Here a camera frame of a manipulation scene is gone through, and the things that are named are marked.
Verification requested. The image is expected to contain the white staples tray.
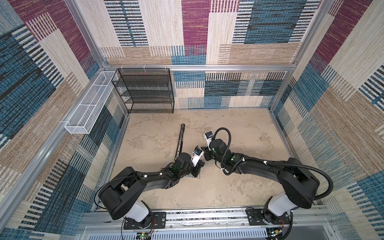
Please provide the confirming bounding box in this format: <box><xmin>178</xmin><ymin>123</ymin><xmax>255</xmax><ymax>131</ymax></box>
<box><xmin>186</xmin><ymin>174</ymin><xmax>200</xmax><ymax>179</ymax></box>

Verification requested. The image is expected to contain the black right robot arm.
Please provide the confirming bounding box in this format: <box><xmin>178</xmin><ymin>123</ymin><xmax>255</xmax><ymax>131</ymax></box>
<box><xmin>202</xmin><ymin>139</ymin><xmax>320</xmax><ymax>217</ymax></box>

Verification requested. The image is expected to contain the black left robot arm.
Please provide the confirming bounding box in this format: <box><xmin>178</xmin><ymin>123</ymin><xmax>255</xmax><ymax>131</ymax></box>
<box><xmin>97</xmin><ymin>148</ymin><xmax>205</xmax><ymax>223</ymax></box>

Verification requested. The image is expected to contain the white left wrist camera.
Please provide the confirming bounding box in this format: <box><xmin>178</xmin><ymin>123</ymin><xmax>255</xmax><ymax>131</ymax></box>
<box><xmin>192</xmin><ymin>146</ymin><xmax>204</xmax><ymax>167</ymax></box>

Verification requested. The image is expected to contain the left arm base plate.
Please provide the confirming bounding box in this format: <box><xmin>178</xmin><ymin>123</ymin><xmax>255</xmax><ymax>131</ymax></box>
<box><xmin>123</xmin><ymin>212</ymin><xmax>167</xmax><ymax>230</ymax></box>

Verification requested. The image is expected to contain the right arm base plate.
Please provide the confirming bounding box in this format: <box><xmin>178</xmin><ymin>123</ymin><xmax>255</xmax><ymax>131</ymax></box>
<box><xmin>245</xmin><ymin>208</ymin><xmax>291</xmax><ymax>226</ymax></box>

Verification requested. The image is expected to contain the black wire mesh shelf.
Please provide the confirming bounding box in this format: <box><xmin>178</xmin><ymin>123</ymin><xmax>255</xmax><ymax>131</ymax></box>
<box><xmin>112</xmin><ymin>68</ymin><xmax>175</xmax><ymax>114</ymax></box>

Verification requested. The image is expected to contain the white wire mesh basket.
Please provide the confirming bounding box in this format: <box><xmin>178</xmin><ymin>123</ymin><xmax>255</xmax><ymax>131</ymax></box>
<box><xmin>65</xmin><ymin>71</ymin><xmax>115</xmax><ymax>135</ymax></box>

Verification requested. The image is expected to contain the aluminium mounting rail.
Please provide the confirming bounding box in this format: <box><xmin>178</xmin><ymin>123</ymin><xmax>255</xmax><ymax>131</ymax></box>
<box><xmin>75</xmin><ymin>205</ymin><xmax>342</xmax><ymax>240</ymax></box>

